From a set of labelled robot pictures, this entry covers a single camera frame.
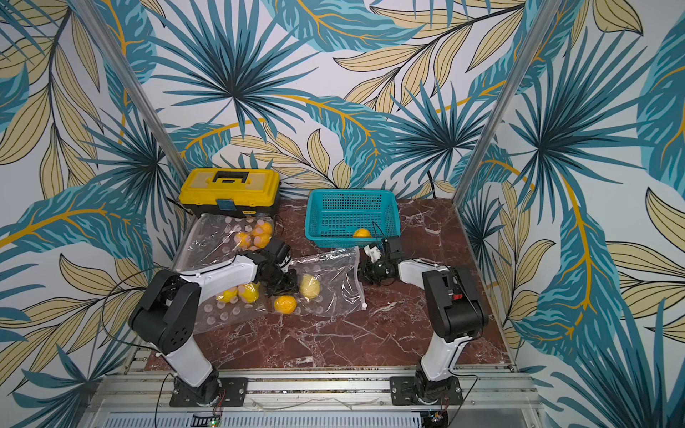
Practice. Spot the yellow fruit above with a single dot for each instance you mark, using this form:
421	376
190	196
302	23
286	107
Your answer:
362	233

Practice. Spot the clear zip-top bag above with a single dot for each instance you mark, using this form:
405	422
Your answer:
341	291

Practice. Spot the dotted zip-top bag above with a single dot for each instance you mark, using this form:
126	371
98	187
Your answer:
213	314
210	241

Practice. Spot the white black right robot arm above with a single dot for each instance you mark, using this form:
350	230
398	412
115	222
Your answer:
455	312

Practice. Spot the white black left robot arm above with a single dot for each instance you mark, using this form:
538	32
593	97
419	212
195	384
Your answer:
166	313

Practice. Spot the orange fruits in left bag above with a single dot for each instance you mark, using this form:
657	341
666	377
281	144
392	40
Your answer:
254	236

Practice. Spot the yellow fruits in middle bag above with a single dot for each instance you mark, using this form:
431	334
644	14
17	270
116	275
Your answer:
247	293

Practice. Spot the teal plastic basket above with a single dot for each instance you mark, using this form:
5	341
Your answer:
333	215

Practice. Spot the yellow black toolbox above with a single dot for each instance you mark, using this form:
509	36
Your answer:
236	193

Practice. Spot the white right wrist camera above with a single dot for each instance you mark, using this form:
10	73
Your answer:
373	252

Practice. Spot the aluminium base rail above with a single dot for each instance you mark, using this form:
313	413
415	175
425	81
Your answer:
484	397

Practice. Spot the right aluminium frame post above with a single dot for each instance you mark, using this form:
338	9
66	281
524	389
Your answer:
510	87

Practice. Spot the aluminium frame post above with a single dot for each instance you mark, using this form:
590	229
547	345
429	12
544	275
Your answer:
96	25
510	87

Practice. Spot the left aluminium frame post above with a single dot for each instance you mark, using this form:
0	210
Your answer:
96	25

